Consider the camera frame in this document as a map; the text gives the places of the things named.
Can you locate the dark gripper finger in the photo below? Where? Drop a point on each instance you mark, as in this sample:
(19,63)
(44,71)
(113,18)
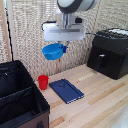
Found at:
(65,49)
(60,45)

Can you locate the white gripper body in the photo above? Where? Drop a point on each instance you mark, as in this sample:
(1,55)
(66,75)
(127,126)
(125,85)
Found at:
(65,32)

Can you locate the blue plastic bowl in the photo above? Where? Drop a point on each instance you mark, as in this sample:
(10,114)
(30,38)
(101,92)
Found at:
(51,52)

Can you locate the red plastic cup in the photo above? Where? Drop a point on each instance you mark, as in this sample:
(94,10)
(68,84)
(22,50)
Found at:
(43,81)

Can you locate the woven reed screen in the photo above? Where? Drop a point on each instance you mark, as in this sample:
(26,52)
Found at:
(30,40)

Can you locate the blue notebook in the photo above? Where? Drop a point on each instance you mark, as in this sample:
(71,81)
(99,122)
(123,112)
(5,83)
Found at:
(66,90)

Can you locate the black paper shredder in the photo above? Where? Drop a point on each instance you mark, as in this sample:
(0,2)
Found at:
(110,55)

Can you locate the black fabric bag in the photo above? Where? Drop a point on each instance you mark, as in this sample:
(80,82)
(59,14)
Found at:
(16,96)

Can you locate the wooden post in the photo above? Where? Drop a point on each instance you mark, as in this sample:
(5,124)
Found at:
(4,30)

